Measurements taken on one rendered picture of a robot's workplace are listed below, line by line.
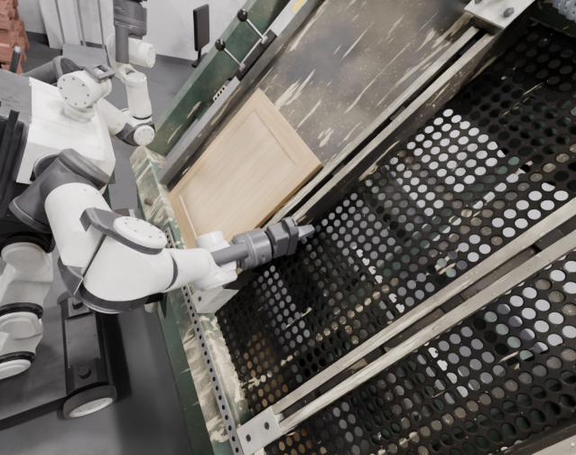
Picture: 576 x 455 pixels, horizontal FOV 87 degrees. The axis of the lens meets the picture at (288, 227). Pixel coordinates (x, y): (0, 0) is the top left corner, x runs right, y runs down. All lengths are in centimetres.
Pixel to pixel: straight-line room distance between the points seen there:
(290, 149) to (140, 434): 147
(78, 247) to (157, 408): 141
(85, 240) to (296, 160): 61
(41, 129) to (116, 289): 43
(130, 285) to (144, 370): 142
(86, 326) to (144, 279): 134
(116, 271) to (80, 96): 45
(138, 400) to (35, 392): 42
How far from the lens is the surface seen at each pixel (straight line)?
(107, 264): 49
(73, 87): 83
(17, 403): 179
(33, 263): 114
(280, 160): 96
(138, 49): 112
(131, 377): 190
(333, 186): 76
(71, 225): 53
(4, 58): 417
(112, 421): 186
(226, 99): 125
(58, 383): 177
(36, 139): 81
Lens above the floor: 180
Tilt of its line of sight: 43 degrees down
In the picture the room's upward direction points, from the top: 24 degrees clockwise
